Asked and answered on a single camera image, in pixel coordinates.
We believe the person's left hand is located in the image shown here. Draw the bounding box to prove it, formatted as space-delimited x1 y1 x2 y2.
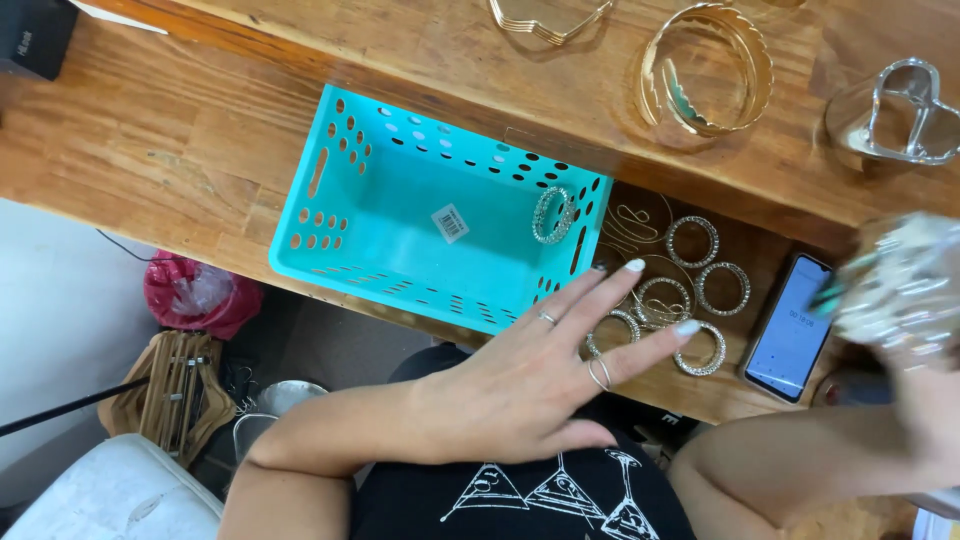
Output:
408 258 703 468

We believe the person's right hand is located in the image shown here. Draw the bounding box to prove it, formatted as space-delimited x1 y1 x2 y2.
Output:
810 273 960 481

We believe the bunch of rhinestone bangles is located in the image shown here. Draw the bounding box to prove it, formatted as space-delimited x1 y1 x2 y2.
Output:
832 211 960 372

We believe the smartphone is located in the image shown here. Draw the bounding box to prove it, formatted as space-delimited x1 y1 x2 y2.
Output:
739 252 837 405

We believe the rhinestone bangle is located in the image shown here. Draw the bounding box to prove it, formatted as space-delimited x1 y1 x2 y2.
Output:
585 309 642 360
672 321 727 378
665 215 720 270
633 276 692 328
531 186 577 246
694 261 752 317

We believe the black printed t-shirt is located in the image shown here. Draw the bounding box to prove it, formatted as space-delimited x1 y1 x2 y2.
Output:
348 343 699 540

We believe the turquoise plastic basket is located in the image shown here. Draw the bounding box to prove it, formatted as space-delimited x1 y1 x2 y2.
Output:
268 84 615 336

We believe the metal bucket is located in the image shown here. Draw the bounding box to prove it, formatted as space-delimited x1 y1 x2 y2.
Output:
231 379 331 465

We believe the red plastic bag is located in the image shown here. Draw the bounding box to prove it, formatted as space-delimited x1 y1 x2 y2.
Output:
142 249 264 341

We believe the bundle of wooden hangers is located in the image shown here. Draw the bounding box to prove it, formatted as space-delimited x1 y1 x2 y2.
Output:
97 330 237 468

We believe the white cushion seat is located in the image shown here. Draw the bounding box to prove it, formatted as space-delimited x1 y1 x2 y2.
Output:
0 433 226 540

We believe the white paper sheet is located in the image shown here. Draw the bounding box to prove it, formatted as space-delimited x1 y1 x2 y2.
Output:
69 0 170 36

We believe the black rod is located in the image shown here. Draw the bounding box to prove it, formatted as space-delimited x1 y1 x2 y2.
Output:
0 377 151 439

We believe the black box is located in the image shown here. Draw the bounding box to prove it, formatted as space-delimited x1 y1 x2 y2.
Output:
0 0 81 82

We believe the thin gold wire bangle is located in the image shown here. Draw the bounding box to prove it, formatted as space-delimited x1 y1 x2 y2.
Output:
626 253 700 331
600 191 676 258

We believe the silver heart cuff bracelet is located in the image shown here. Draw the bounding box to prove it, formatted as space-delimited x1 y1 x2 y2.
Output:
825 57 960 167

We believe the wide gold cuff bracelet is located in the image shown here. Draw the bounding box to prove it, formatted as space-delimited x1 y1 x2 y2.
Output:
634 2 775 139

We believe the gold wavy wire bracelet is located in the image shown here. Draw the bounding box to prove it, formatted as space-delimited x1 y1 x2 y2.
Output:
487 0 616 48

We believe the black cable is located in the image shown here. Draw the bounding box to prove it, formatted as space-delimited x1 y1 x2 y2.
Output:
96 228 177 264

